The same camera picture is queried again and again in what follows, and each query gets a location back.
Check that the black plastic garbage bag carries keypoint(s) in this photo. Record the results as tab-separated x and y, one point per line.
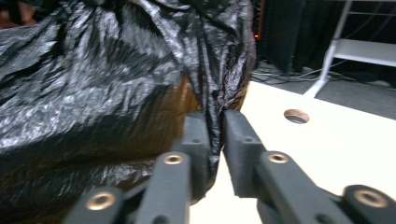
93	77

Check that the dark equipment rack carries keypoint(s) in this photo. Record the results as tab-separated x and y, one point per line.
280	31

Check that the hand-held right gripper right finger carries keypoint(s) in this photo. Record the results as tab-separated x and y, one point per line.
243	155

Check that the white metal table frame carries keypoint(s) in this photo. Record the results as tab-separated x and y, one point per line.
358	51

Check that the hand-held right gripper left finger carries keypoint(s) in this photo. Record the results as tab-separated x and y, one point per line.
199	149

